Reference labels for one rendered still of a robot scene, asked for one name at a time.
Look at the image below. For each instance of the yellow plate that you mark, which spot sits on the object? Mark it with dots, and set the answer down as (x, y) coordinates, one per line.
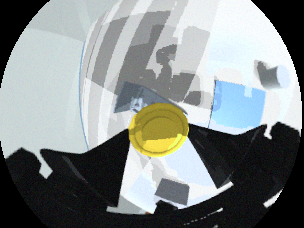
(158, 130)

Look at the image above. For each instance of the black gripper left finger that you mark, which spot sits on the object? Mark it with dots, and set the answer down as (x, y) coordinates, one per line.
(101, 168)

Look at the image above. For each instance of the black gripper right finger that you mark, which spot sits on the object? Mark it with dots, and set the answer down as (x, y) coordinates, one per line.
(221, 152)

